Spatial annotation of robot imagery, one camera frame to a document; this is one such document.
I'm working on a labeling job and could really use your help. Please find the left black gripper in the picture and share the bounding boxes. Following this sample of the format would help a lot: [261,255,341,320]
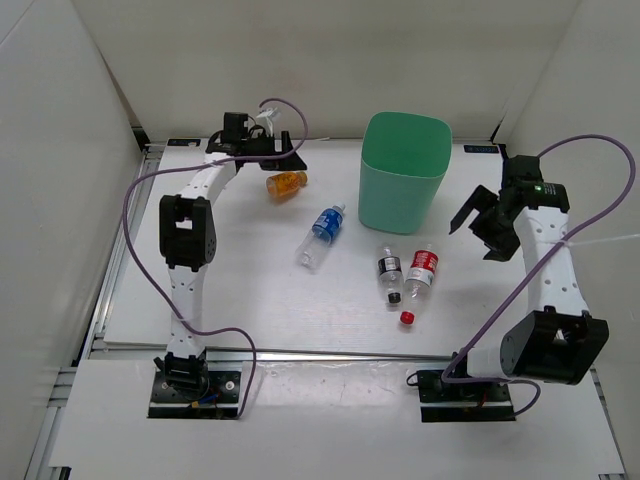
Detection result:
[240,131,305,172]

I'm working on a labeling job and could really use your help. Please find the orange juice bottle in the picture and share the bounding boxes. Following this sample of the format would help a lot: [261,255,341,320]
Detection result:
[265,171,308,200]

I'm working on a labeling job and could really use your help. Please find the blue label water bottle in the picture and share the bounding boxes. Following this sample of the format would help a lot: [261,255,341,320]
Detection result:
[296,203,345,270]

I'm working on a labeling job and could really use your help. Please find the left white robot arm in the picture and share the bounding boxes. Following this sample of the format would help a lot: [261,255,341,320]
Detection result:
[157,110,307,400]

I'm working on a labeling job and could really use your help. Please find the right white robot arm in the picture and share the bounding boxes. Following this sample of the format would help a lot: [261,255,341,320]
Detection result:
[449,155,609,400]

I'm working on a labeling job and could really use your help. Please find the green plastic bin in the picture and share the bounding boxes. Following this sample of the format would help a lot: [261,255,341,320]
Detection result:
[358,111,453,235]

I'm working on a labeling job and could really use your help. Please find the red label water bottle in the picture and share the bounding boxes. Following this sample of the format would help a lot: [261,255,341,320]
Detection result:
[400,244,439,326]

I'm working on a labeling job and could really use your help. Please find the black label water bottle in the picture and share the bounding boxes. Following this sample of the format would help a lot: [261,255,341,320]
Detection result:
[377,244,404,306]

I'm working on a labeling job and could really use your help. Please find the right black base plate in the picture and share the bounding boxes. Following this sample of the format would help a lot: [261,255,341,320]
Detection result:
[406,370,515,423]

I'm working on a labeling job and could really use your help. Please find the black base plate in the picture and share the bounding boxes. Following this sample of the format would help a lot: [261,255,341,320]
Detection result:
[147,357,241,420]
[406,370,515,423]

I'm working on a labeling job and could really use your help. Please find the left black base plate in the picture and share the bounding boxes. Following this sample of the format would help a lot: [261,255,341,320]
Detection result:
[147,357,241,420]

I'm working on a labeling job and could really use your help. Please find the aluminium frame rail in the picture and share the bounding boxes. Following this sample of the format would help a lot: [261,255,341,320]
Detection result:
[74,149,531,371]

